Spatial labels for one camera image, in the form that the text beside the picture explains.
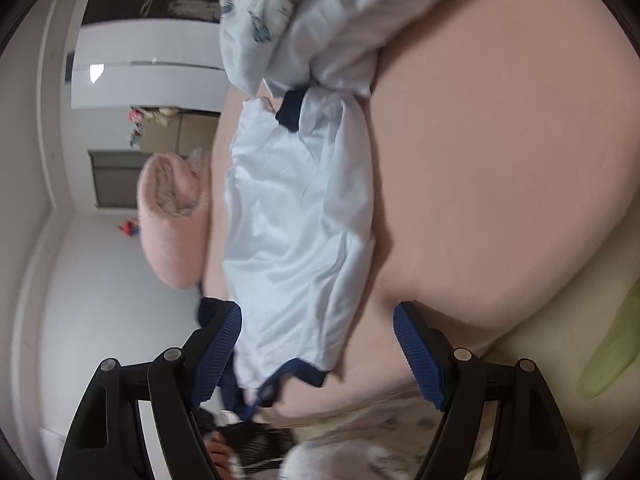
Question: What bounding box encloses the white shirt with navy trim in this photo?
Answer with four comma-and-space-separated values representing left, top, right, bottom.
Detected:
220, 87, 377, 411

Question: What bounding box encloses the white and black glass wardrobe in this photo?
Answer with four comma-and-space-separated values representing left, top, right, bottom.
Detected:
70, 0, 236, 111

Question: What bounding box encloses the person's printed fleece pajamas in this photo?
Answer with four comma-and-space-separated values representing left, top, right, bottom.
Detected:
280, 390, 451, 480

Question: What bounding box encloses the beige cabinet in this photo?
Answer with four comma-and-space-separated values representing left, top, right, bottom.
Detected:
140, 107, 221, 161

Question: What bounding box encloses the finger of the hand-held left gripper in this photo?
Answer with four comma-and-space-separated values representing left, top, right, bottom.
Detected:
239, 395, 266, 423

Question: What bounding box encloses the rolled pink quilt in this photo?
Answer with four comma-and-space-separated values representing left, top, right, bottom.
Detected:
137, 150, 213, 291

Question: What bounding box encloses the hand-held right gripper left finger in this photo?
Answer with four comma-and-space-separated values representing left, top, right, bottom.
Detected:
56, 301, 243, 480

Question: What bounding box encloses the grey door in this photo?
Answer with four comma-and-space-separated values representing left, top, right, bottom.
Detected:
89, 150, 151, 209

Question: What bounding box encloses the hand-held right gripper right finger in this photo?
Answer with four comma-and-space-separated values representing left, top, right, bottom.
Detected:
392, 301, 583, 480

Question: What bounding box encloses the person's left hand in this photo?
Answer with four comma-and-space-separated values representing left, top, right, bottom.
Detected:
206, 432, 236, 478

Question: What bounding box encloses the white printed garment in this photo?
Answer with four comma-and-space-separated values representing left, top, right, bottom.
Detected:
218, 0, 506, 100

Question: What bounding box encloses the pink bed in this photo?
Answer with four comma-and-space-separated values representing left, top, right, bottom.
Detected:
202, 0, 640, 431

